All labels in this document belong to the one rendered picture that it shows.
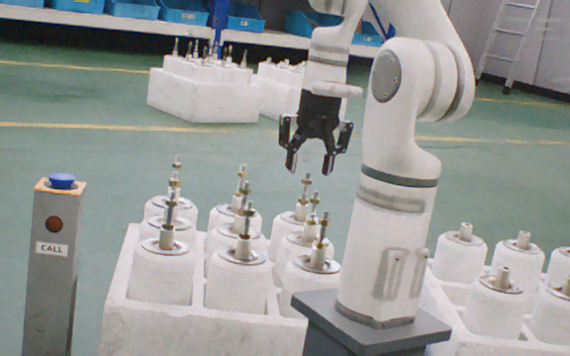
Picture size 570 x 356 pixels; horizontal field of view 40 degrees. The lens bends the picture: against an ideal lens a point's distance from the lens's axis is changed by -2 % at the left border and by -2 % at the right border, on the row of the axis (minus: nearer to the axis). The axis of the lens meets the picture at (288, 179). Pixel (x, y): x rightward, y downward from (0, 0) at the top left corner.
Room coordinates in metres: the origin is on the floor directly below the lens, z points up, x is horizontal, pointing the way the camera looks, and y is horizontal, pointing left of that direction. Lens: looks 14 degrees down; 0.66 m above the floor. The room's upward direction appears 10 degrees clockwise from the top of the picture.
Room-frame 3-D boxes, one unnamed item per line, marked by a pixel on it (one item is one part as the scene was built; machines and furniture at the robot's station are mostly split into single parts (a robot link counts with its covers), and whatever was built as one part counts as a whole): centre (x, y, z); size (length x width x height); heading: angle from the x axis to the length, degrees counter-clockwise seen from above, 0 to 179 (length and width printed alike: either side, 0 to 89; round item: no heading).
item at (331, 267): (1.17, -0.07, 0.25); 0.08 x 0.08 x 0.01
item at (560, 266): (1.47, -0.59, 0.16); 0.10 x 0.10 x 0.18
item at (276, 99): (4.14, 0.04, 0.09); 0.39 x 0.39 x 0.18; 39
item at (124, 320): (1.27, 0.07, 0.09); 0.39 x 0.39 x 0.18; 8
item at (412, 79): (0.90, -0.13, 0.54); 0.09 x 0.09 x 0.17; 28
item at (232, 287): (1.15, 0.05, 0.16); 0.10 x 0.10 x 0.18
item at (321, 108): (1.40, -0.03, 0.45); 0.08 x 0.08 x 0.09
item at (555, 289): (1.23, -0.49, 0.25); 0.08 x 0.08 x 0.01
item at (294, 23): (7.04, -0.01, 0.36); 0.50 x 0.38 x 0.21; 36
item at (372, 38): (7.31, -0.35, 0.36); 0.50 x 0.38 x 0.21; 37
